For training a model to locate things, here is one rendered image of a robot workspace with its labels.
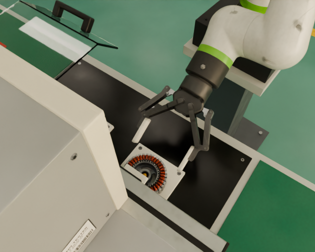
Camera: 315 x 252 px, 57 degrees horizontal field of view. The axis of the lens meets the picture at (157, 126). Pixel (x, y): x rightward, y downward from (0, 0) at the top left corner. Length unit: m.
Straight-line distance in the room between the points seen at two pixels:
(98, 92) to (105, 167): 0.67
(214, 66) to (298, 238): 0.46
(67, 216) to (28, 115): 0.10
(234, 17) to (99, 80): 0.47
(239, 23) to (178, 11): 1.77
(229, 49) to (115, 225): 0.48
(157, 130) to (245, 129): 1.02
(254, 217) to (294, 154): 1.06
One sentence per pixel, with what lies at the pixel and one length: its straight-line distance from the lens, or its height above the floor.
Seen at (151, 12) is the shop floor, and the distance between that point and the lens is 2.44.
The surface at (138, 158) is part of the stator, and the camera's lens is 0.74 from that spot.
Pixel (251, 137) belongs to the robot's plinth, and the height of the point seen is 0.02.
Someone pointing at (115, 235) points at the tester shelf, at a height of 1.11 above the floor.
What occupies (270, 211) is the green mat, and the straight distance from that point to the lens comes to 0.82.
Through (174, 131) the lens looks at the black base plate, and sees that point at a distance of 0.83.
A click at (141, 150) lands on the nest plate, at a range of 0.79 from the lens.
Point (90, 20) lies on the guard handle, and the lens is 0.70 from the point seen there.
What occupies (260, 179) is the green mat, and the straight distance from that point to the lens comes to 0.84.
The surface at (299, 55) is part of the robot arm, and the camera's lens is 0.67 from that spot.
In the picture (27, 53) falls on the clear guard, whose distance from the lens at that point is 0.66.
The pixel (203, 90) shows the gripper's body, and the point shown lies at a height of 0.95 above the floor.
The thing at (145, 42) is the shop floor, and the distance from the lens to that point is 2.19.
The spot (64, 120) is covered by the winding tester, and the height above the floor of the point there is 1.32.
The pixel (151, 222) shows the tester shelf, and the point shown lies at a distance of 0.39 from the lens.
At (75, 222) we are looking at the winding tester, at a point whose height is 1.21.
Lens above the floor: 1.49
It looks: 59 degrees down
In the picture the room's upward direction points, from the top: straight up
